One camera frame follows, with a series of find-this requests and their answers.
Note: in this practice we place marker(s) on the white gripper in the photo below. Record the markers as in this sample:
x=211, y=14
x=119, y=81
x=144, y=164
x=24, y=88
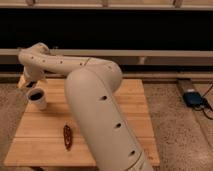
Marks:
x=33, y=75

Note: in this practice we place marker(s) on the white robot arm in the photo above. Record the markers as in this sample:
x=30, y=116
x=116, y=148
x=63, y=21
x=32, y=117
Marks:
x=89, y=91

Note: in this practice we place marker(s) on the white paper cup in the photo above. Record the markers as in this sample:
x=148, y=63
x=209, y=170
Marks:
x=37, y=97

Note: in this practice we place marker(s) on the dark red chili pepper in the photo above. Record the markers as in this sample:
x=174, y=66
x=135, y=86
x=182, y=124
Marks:
x=67, y=133

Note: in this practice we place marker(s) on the blue electronic box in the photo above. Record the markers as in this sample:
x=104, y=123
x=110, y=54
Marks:
x=193, y=98

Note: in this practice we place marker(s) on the wooden wall rail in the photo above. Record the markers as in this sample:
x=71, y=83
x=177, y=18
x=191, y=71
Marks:
x=160, y=56

